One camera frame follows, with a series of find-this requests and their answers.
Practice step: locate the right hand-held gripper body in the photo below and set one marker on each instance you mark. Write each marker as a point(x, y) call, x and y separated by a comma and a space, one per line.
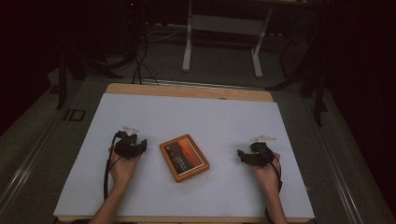
point(261, 154)

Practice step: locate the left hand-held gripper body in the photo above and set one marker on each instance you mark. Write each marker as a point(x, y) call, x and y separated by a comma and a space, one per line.
point(126, 149)

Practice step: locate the person's left hand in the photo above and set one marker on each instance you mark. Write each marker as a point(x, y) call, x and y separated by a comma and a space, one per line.
point(123, 169)

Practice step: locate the person's right hand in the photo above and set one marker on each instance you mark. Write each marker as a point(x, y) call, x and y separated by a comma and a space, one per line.
point(269, 177)

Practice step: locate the white table sheet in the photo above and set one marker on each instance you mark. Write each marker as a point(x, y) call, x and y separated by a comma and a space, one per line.
point(202, 118)

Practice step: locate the metal floor strip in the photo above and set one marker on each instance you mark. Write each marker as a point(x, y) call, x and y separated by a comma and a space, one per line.
point(193, 84)

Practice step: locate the black metal stand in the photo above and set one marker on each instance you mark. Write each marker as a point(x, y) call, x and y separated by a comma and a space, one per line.
point(317, 93)
point(63, 81)

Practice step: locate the black floor bracket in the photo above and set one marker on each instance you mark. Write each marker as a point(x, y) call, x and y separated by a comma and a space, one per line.
point(74, 115)

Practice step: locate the metal floor rail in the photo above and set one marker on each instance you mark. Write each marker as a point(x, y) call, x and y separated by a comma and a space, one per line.
point(337, 161)
point(28, 165)

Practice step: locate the white metal desk frame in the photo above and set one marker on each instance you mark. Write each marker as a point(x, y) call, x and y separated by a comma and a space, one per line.
point(224, 25)

